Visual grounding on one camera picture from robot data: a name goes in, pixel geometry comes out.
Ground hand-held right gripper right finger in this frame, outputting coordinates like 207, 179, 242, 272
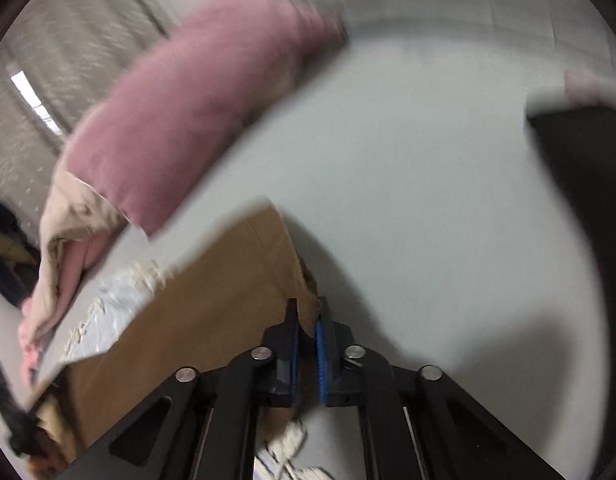
315, 297, 564, 480

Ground pink sweater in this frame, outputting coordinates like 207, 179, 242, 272
67, 0, 350, 239

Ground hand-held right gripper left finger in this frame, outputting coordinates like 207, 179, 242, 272
63, 299, 302, 480

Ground dark blue slipper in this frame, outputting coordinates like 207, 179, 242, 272
0, 197, 43, 307

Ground brown corduroy pants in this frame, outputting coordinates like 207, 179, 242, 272
25, 207, 321, 467

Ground black cloth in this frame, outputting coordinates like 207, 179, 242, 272
525, 105, 616, 463

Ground light pink cloth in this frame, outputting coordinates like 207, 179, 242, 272
18, 234, 106, 386

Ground pale fringed blanket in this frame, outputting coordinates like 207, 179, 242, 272
59, 259, 335, 480

